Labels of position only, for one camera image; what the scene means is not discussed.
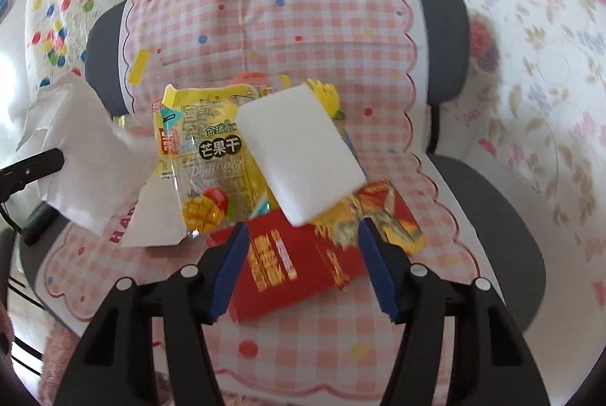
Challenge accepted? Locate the pink checkered cloth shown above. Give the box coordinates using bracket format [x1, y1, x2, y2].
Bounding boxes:
[44, 0, 503, 404]

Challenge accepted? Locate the white foam block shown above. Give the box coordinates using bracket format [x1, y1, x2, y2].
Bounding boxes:
[236, 85, 367, 226]

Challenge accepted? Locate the floral pattern cloth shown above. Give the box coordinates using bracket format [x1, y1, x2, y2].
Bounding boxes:
[447, 0, 605, 280]

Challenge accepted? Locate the dark grey chair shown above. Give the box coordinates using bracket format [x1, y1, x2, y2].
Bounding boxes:
[20, 0, 547, 331]

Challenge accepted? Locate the yellow paper strip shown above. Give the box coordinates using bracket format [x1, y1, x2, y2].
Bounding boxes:
[128, 49, 152, 86]

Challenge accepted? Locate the yellow mango snack bag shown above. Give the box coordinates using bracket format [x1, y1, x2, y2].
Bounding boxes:
[153, 84, 277, 234]

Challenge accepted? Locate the red snack box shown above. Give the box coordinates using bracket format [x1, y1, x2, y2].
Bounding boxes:
[229, 180, 426, 323]

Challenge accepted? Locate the yellow foam fruit net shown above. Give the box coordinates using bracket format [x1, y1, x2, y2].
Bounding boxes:
[304, 79, 346, 121]

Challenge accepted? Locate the white paper tissue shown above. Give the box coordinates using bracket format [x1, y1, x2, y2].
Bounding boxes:
[20, 77, 186, 247]

